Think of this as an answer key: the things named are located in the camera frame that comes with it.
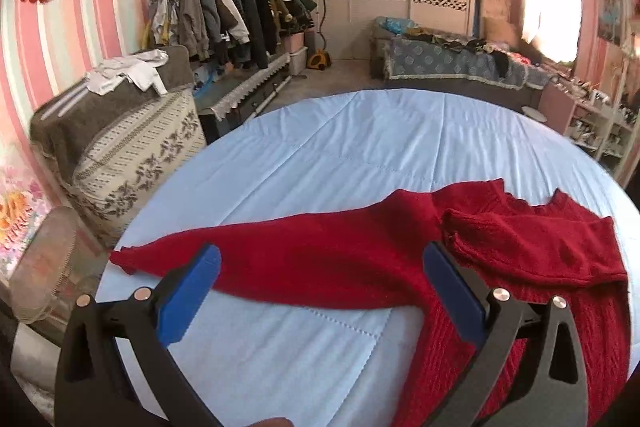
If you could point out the low bench with lace cloth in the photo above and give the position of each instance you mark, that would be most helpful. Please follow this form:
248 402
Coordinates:
240 92

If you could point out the floral wall sticker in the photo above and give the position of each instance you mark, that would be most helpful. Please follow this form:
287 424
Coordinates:
17 212

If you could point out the red knit sweater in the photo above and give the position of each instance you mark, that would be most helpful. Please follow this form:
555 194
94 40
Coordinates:
350 257

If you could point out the white storage box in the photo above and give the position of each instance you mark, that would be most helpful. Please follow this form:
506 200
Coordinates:
299 61

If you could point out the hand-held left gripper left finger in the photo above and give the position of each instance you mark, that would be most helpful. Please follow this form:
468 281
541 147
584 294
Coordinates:
190 294

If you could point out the pink cabinet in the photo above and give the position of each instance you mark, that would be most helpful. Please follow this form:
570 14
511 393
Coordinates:
557 109

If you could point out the patterned grey beige cushion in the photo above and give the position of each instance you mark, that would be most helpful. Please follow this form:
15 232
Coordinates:
140 157

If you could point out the white clothes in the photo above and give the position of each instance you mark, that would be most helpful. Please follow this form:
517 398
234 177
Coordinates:
130 72

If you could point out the electric fan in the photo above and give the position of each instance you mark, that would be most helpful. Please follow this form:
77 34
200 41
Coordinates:
45 267

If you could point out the sofa with blue cover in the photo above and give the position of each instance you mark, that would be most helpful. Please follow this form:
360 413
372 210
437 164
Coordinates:
430 59

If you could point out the garment steamer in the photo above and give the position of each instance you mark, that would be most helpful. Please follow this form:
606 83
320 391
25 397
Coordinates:
320 57

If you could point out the pile of clothes on sofa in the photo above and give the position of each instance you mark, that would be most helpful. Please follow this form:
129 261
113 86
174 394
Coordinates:
465 43

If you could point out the wall poster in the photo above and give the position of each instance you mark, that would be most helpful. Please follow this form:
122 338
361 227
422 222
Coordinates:
610 12

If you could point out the white shelf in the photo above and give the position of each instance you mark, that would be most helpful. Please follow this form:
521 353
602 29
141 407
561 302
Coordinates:
605 122

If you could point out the row of hanging clothes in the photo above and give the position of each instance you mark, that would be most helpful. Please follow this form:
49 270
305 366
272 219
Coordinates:
235 17

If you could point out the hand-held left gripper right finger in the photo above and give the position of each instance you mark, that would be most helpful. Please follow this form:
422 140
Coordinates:
452 292

